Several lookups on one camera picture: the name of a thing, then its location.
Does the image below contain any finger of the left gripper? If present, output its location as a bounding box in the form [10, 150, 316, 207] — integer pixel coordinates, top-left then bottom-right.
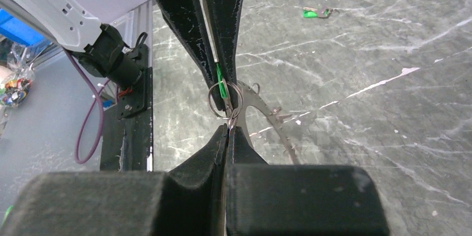
[200, 0, 250, 87]
[134, 0, 218, 111]

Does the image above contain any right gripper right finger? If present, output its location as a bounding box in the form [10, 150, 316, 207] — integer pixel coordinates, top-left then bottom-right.
[225, 127, 390, 235]

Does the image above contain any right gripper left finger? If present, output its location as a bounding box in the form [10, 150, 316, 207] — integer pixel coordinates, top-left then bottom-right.
[1, 125, 228, 235]

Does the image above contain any small silver split ring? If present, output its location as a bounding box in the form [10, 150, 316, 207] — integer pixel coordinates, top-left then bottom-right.
[207, 81, 244, 120]

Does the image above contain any green plastic key tag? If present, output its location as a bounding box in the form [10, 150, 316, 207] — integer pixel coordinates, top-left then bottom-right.
[215, 62, 227, 99]

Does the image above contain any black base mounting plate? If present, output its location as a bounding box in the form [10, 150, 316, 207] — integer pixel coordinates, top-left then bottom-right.
[100, 44, 153, 172]

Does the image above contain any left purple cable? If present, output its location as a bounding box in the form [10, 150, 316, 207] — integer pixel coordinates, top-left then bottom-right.
[63, 50, 111, 165]

